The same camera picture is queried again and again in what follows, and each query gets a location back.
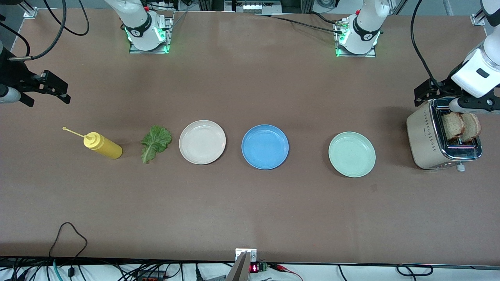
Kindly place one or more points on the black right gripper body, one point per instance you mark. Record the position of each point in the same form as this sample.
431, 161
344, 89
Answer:
15, 76

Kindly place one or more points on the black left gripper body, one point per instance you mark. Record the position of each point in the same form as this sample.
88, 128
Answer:
446, 87

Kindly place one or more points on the toasted bread slice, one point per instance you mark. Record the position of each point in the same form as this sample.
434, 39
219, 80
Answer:
472, 127
453, 127

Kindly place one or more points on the yellow mustard squeeze bottle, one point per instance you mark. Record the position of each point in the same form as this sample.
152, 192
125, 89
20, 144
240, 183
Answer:
105, 147

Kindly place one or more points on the green lettuce leaf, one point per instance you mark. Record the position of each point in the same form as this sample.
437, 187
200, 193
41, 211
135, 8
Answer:
158, 140

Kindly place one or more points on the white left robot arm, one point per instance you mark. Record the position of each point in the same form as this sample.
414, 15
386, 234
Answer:
478, 74

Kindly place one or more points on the mint green plate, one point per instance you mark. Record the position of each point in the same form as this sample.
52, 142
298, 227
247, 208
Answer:
351, 154

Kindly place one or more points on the beige plate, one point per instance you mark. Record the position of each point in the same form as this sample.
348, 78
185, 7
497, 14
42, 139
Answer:
202, 142

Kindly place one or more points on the blue plate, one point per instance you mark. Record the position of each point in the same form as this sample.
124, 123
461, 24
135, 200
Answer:
265, 147

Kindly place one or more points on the beige chrome toaster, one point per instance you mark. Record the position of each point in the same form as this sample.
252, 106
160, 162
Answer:
424, 136

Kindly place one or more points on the silver electronics box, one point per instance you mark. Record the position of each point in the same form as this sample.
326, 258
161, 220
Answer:
254, 7

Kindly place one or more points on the circuit board with red display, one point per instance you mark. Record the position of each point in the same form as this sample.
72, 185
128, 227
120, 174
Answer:
254, 268

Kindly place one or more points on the aluminium corner bracket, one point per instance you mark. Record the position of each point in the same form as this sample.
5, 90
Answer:
30, 11
478, 18

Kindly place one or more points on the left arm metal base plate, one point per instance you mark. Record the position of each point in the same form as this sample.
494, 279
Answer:
367, 55

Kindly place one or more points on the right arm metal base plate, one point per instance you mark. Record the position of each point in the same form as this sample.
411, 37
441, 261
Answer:
170, 39

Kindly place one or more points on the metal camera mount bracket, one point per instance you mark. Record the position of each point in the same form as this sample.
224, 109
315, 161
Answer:
239, 271

